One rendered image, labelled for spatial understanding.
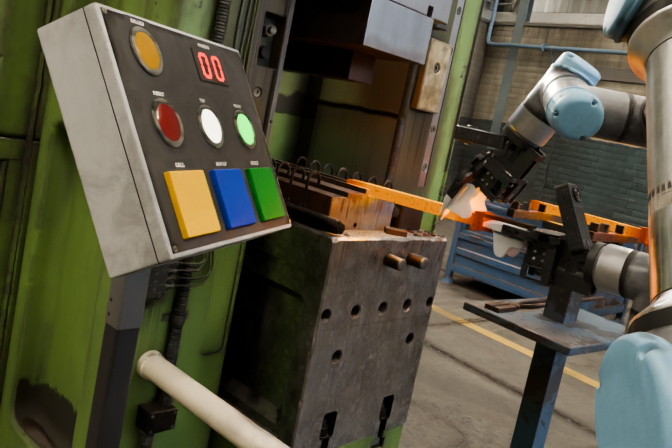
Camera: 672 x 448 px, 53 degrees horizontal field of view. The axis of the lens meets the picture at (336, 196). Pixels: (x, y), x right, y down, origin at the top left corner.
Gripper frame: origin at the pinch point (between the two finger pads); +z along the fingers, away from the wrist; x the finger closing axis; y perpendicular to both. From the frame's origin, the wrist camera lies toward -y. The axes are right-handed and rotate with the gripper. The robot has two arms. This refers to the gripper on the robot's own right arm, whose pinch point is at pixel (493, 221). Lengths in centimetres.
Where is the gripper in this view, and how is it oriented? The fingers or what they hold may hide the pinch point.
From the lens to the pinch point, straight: 122.5
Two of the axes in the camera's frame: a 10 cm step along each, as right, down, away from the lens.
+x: 6.7, 0.4, 7.4
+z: -7.2, -2.2, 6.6
